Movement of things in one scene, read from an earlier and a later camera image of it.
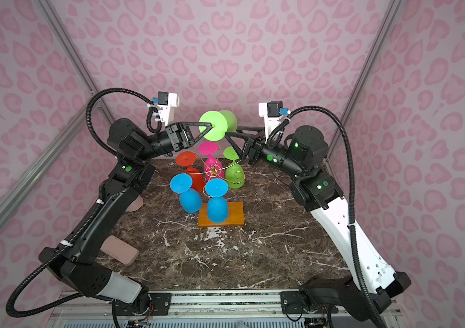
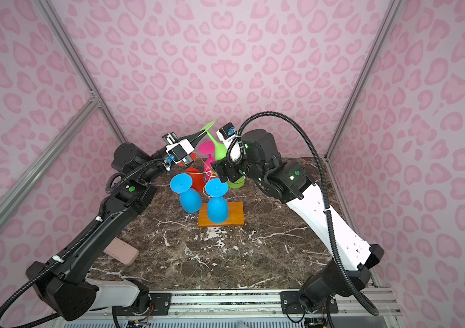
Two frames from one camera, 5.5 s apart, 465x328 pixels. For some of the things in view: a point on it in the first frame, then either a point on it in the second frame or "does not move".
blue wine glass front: x=218 y=203 does not move
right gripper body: x=256 y=154 to x=234 y=170
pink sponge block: x=120 y=250 does not move
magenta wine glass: x=213 y=168 does not move
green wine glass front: x=223 y=121 to x=220 y=151
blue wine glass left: x=189 y=199 does not move
